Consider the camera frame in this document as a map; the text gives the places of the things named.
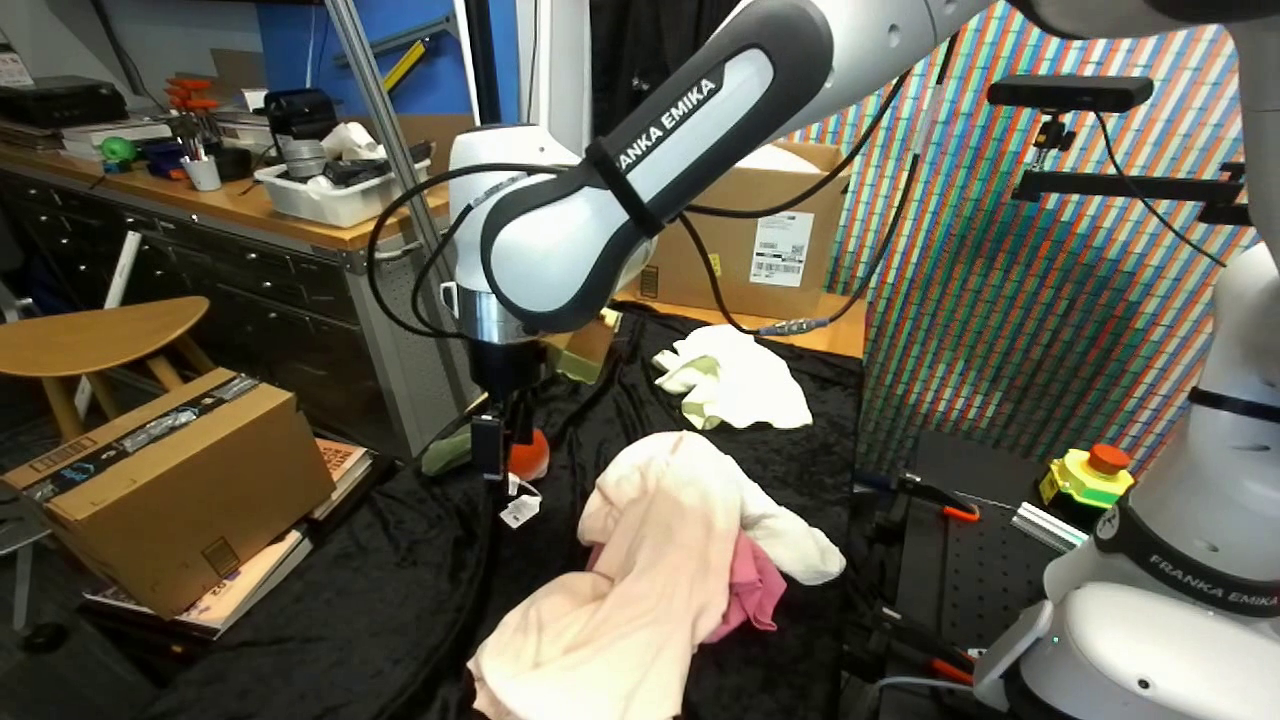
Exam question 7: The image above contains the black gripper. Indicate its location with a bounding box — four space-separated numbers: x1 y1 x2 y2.
469 341 549 489

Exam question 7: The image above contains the large white paper tag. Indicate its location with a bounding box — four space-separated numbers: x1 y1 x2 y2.
492 489 549 536

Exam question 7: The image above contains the peach white t-shirt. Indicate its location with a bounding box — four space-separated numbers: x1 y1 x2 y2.
462 426 791 720

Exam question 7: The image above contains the pale green white t-shirt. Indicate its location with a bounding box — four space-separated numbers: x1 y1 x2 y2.
647 323 814 437

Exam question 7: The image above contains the pink t-shirt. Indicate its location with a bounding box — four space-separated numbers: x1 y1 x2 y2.
702 536 791 646

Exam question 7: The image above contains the cream white towel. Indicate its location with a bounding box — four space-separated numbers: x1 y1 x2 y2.
737 475 851 592

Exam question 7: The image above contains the wooden top grey workbench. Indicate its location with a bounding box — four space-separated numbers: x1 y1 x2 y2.
0 132 507 464

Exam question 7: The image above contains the black table cloth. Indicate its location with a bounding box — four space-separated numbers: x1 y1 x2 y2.
144 311 934 720

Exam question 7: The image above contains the white plastic bin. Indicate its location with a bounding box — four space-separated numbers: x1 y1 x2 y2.
253 154 436 231

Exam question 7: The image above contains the grey metal diagonal pole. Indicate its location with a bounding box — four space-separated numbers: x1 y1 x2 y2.
318 0 501 397

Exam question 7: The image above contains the wooden shelf board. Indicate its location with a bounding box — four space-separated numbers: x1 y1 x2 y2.
634 291 870 363

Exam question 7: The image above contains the brown cardboard box black tape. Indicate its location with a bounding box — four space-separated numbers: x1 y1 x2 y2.
0 368 337 621

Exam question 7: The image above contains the large cardboard box white label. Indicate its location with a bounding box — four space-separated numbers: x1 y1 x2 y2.
645 134 854 323

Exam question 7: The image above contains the black vertical pole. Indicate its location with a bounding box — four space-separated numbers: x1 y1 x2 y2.
454 0 528 134

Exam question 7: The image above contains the white cup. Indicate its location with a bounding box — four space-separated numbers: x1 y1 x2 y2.
179 146 224 196

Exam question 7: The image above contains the black curtain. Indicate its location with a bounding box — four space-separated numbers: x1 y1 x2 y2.
586 0 752 134

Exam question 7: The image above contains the wooden stool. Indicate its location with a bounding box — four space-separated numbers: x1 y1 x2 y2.
0 291 214 442

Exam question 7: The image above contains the silver metal bar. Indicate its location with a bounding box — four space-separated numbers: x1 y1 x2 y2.
1007 496 1094 557

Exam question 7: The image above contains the black flat case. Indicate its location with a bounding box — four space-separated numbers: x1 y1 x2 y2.
0 81 133 132

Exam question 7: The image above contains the yellow red emergency stop button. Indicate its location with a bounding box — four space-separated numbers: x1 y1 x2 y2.
1037 440 1141 517

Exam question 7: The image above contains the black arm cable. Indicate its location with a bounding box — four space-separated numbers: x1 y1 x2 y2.
363 50 944 343

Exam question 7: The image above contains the black clamp orange handle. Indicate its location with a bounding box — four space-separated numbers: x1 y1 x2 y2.
893 469 988 528
864 599 979 691

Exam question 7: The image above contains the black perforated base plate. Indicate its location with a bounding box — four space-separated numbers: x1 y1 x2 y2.
851 437 1112 720

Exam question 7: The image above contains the black stereo camera bar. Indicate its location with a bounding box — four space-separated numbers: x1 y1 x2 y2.
982 71 1158 120

